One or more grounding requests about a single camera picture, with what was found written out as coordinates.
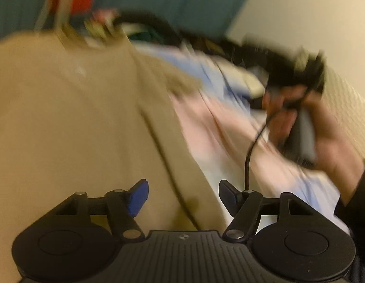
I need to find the tan t-shirt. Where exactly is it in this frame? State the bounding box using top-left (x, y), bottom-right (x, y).
top-left (0, 33), bottom-right (226, 282)

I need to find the pile of clothes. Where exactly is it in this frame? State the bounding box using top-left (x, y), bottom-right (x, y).
top-left (84, 9), bottom-right (183, 47)

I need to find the quilted headboard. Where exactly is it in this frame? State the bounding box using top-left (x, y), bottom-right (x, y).
top-left (323, 66), bottom-right (365, 160)

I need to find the pastel tie-dye duvet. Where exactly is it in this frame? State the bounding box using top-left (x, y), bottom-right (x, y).
top-left (135, 42), bottom-right (346, 229)

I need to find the black cable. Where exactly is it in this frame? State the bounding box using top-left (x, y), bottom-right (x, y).
top-left (244, 85), bottom-right (310, 192)

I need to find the garment steamer stand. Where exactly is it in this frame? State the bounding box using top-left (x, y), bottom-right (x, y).
top-left (33, 0), bottom-right (73, 31)

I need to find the person right hand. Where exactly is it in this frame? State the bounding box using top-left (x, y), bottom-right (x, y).
top-left (263, 86), bottom-right (365, 205)

